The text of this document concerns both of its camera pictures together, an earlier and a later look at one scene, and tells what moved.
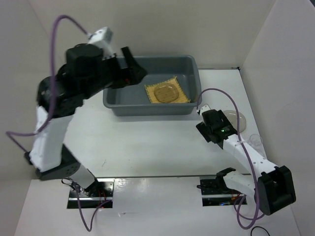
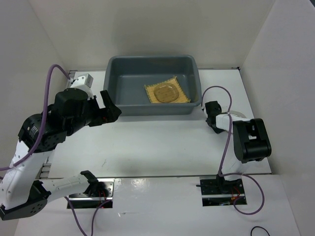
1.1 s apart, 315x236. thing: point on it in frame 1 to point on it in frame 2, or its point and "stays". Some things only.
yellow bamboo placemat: [182, 96] stays
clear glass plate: [166, 93] stays
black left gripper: [127, 77] to [109, 114]
